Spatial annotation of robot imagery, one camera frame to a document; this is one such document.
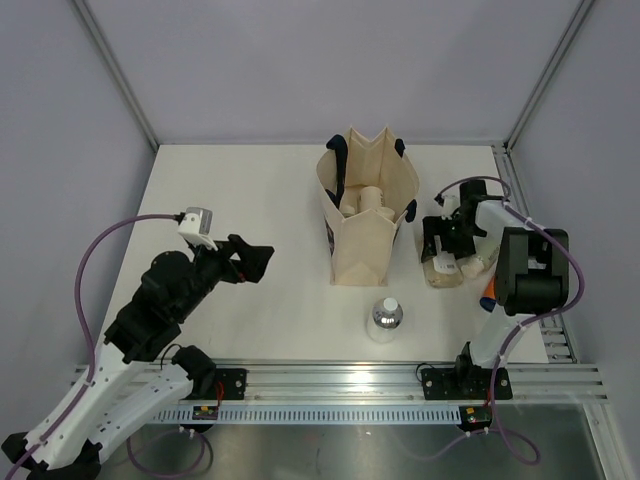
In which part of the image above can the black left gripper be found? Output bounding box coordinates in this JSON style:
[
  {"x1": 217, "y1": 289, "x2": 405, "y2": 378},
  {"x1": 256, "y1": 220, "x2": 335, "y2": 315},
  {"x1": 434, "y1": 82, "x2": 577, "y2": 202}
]
[{"x1": 174, "y1": 233, "x2": 273, "y2": 321}]

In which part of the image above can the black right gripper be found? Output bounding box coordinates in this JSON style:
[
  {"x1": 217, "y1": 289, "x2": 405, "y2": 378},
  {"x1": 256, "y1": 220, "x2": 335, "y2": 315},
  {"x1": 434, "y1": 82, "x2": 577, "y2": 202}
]
[{"x1": 421, "y1": 214, "x2": 481, "y2": 262}]

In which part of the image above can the clear yellow soap bottle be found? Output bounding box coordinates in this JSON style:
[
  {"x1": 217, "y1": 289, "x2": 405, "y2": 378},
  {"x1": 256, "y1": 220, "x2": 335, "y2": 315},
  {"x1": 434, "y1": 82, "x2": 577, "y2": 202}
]
[{"x1": 421, "y1": 236, "x2": 464, "y2": 289}]

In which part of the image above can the orange pump bottle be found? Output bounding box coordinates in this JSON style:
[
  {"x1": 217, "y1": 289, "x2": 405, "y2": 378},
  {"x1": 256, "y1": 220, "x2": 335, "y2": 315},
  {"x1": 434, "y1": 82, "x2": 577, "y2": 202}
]
[{"x1": 479, "y1": 277, "x2": 496, "y2": 312}]

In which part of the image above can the silver capped clear bottle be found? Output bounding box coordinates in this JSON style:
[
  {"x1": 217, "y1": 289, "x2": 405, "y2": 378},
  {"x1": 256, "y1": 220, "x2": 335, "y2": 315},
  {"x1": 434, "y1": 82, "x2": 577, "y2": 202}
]
[{"x1": 366, "y1": 297, "x2": 404, "y2": 344}]

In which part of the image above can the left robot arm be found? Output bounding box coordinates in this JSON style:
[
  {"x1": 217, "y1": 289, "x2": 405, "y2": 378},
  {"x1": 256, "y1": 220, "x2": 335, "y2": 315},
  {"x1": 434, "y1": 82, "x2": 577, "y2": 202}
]
[{"x1": 1, "y1": 234, "x2": 275, "y2": 479}]

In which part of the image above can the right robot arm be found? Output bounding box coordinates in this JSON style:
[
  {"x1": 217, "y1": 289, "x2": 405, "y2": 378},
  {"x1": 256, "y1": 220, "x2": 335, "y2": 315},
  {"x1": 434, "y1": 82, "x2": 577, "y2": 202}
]
[{"x1": 420, "y1": 176, "x2": 570, "y2": 401}]

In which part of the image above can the canvas tote bag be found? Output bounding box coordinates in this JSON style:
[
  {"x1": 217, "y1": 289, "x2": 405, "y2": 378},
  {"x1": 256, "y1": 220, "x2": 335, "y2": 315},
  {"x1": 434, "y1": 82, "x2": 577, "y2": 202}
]
[{"x1": 316, "y1": 127, "x2": 420, "y2": 287}]

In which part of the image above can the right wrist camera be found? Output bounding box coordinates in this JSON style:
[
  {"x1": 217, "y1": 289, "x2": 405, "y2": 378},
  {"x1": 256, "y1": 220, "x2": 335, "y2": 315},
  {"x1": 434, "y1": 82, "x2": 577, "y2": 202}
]
[{"x1": 435, "y1": 195, "x2": 460, "y2": 218}]

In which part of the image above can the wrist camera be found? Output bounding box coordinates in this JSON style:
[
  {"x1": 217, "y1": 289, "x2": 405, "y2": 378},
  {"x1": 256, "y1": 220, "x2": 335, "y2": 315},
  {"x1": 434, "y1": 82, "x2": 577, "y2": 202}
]
[
  {"x1": 435, "y1": 195, "x2": 460, "y2": 218},
  {"x1": 178, "y1": 207, "x2": 218, "y2": 251}
]

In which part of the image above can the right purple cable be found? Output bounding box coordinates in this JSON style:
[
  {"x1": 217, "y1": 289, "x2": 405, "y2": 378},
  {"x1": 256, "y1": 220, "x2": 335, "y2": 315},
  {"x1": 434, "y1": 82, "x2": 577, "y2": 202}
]
[{"x1": 394, "y1": 175, "x2": 586, "y2": 466}]

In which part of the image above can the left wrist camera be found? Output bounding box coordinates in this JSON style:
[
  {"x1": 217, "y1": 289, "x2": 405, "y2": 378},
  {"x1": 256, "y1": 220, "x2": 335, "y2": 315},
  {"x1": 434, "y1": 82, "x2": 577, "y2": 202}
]
[{"x1": 178, "y1": 207, "x2": 218, "y2": 251}]

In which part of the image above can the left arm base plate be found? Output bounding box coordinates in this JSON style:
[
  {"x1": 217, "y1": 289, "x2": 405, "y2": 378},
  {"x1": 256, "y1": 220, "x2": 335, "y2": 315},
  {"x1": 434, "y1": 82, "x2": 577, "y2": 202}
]
[{"x1": 192, "y1": 367, "x2": 248, "y2": 401}]

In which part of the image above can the aluminium frame rail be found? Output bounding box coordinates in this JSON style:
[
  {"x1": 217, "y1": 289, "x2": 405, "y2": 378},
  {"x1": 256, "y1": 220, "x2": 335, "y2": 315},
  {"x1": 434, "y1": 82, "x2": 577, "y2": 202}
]
[{"x1": 220, "y1": 361, "x2": 608, "y2": 404}]

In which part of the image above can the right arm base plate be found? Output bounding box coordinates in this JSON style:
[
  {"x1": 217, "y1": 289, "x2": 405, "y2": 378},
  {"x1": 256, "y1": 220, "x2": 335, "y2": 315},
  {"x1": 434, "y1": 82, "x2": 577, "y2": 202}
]
[{"x1": 416, "y1": 366, "x2": 513, "y2": 401}]

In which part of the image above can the slotted cable duct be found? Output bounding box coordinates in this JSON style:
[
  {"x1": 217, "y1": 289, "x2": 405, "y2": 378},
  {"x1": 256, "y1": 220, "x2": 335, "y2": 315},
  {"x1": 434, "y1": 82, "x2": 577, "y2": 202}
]
[{"x1": 150, "y1": 404, "x2": 491, "y2": 425}]

